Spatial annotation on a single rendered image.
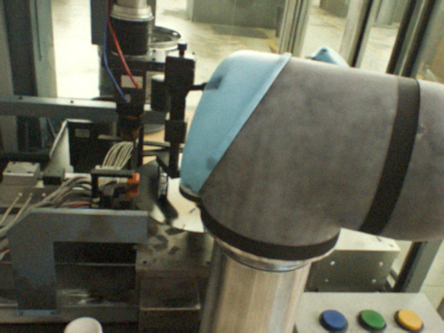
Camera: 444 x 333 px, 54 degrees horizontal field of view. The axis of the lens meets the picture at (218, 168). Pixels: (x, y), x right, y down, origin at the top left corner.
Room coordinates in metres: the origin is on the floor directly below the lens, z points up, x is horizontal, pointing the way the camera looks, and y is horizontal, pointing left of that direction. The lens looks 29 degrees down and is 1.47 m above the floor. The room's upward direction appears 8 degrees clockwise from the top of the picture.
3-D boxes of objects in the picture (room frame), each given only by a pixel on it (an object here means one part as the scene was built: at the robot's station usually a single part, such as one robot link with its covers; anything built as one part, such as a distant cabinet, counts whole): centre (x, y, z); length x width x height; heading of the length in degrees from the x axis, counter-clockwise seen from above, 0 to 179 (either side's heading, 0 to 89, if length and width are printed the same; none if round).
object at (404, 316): (0.56, -0.37, 0.90); 0.04 x 0.04 x 0.02
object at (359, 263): (0.84, -0.31, 0.82); 0.18 x 0.18 x 0.15; 10
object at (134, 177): (0.81, 0.22, 0.95); 0.10 x 0.03 x 0.07; 100
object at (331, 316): (0.54, -0.23, 0.90); 0.04 x 0.04 x 0.02
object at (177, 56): (0.80, 0.10, 1.17); 0.06 x 0.05 x 0.20; 91
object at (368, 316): (0.55, -0.30, 0.90); 0.04 x 0.04 x 0.02
